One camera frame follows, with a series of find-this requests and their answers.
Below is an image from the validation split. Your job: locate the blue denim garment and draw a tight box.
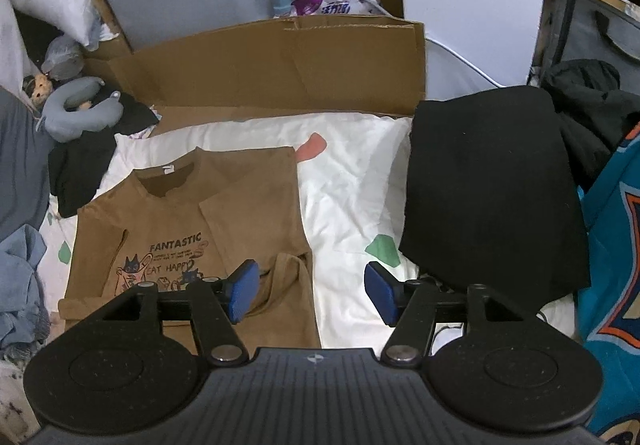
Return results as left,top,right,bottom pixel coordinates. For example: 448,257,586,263
1,225,50,364

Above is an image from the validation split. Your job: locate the brown printed t-shirt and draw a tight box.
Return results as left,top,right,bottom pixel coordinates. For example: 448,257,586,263
58,147,320,351

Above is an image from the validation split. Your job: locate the grey pleated cloth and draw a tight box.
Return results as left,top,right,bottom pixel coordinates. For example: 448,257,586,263
0,89,54,239

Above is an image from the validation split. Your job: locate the dark clothes pile right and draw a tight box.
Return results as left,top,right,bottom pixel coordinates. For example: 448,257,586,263
541,60,639,192

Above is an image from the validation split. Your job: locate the small plush toy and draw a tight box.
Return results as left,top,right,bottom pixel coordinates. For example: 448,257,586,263
23,74,54,108

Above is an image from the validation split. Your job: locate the grey plastic bag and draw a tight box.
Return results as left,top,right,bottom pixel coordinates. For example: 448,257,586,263
41,34,84,82

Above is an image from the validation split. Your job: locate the white patterned bed sheet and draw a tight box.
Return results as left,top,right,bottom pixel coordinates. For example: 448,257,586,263
37,111,582,351

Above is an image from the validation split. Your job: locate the blue cap bottle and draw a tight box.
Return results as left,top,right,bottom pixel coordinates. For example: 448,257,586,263
271,0,293,18

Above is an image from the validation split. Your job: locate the grey neck pillow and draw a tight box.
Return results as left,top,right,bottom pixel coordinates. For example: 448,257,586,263
40,77,124,143

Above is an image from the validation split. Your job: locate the folded black garment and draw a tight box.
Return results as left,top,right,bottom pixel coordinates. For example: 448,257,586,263
399,87,590,312

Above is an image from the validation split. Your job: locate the brown cardboard box wall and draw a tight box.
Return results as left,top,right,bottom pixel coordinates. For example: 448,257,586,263
85,15,426,133

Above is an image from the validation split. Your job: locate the purple white snack bag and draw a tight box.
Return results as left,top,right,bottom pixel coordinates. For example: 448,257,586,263
292,0,392,17

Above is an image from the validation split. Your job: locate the black garment by pillow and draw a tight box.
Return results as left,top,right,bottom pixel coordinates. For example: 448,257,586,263
48,93,160,219

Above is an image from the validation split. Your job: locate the teal patterned blanket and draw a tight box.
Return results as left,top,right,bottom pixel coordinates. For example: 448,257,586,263
577,129,640,444

